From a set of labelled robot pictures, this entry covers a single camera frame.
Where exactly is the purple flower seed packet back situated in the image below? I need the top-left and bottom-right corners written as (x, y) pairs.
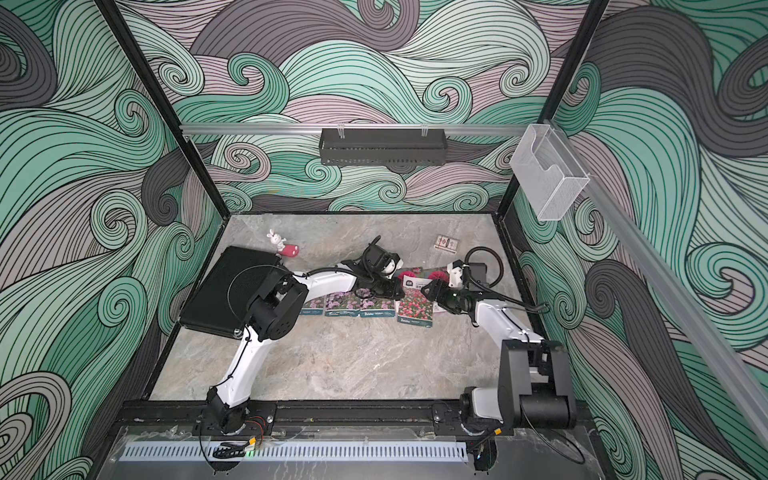
top-left (359, 297), bottom-right (396, 318)

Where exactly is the purple flower seed packet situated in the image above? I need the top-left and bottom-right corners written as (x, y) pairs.
top-left (359, 297), bottom-right (396, 318)
top-left (300, 296), bottom-right (326, 316)
top-left (324, 292), bottom-right (361, 317)

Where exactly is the pink carnation seed packet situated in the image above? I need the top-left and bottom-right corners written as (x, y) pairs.
top-left (396, 267), bottom-right (428, 280)

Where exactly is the red flower green seed packet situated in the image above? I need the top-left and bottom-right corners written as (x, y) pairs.
top-left (396, 276), bottom-right (434, 328)

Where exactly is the purple flower seed packet front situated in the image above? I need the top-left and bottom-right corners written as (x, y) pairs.
top-left (300, 296), bottom-right (326, 316)

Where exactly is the pink flower packet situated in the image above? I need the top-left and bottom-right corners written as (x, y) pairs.
top-left (427, 269), bottom-right (450, 283)

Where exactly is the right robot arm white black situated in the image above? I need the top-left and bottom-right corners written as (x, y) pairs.
top-left (421, 279), bottom-right (577, 433)

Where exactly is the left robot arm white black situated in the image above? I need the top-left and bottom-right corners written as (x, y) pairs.
top-left (206, 257), bottom-right (404, 435)

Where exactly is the small red white card box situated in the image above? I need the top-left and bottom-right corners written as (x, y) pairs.
top-left (434, 235), bottom-right (459, 254)

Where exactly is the pink small case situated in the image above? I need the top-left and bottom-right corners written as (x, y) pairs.
top-left (280, 244), bottom-right (300, 258)

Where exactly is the white rabbit figurine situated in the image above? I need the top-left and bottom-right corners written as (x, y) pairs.
top-left (267, 229), bottom-right (286, 252)

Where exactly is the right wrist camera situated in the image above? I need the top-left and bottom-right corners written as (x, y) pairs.
top-left (447, 260), bottom-right (470, 290)

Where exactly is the black wall tray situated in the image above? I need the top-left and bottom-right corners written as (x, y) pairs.
top-left (319, 129), bottom-right (448, 169)

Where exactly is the clear plastic wall holder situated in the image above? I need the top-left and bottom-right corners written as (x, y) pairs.
top-left (510, 124), bottom-right (589, 221)

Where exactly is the aluminium rail back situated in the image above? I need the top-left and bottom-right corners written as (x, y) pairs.
top-left (180, 122), bottom-right (528, 137)

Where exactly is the aluminium rail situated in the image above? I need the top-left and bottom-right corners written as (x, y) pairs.
top-left (546, 121), bottom-right (767, 446)
top-left (180, 122), bottom-right (528, 137)

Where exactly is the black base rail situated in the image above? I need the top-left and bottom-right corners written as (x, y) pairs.
top-left (113, 398), bottom-right (595, 438)

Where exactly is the white slotted cable duct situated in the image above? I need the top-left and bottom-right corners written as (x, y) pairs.
top-left (117, 440), bottom-right (470, 463)

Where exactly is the aluminium rail right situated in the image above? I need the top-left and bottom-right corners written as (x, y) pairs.
top-left (546, 121), bottom-right (767, 446)

